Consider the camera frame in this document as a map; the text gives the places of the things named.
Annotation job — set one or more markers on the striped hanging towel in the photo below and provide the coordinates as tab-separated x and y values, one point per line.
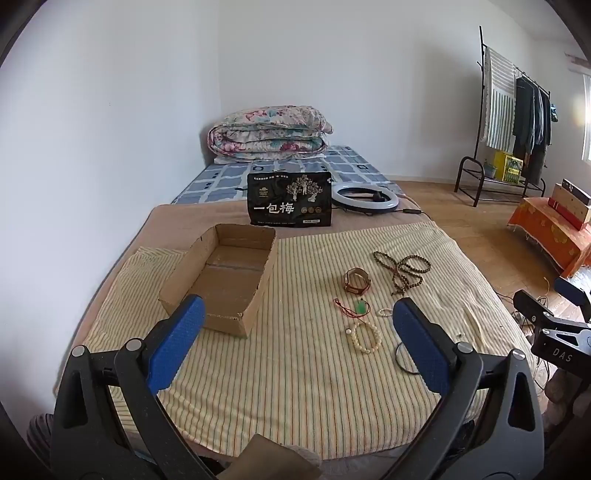
501	106

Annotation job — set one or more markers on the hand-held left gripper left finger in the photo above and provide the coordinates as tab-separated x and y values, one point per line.
178	346

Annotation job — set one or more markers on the beige cardboard box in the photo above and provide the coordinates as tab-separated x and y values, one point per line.
575	207

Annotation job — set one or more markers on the red box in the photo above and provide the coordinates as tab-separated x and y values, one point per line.
561	210

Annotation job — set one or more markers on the black clothes rack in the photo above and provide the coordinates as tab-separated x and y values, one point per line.
480	37

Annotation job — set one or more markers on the orange cloth covered table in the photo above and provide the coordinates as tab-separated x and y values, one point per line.
549	235

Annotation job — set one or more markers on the grey striped fabric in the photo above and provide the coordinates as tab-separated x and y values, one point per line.
41	438

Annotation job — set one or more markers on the dark blue hanging jacket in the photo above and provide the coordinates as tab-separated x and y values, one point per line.
545	120

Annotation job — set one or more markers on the folded floral quilt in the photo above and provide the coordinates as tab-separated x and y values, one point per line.
272	131

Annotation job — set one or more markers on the brown band wristwatch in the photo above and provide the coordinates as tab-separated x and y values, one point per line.
356	290

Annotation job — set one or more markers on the blue checked bed sheet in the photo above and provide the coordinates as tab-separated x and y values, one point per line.
221	184

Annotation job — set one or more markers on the thin black bangle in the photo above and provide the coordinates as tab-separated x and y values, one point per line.
397	357

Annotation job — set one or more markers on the dark green hanging jacket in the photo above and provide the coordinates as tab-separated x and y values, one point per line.
524	115

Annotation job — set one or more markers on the black snack bag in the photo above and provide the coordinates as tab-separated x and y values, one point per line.
291	203

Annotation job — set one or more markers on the dark flat box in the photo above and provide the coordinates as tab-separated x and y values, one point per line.
577	189

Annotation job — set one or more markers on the window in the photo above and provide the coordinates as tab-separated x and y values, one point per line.
587	120

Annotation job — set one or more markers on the yellow crate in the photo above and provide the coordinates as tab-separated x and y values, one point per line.
508	166

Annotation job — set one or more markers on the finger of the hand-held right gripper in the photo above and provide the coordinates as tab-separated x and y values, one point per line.
531	303
572	288

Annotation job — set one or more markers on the small potted plant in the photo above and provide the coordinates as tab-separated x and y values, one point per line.
490	170

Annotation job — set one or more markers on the yellow striped cloth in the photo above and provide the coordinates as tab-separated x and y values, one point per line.
300	369

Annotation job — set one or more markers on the beige fabric piece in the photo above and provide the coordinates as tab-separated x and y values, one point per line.
272	457

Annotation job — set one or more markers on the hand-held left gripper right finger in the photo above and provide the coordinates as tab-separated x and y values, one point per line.
420	350

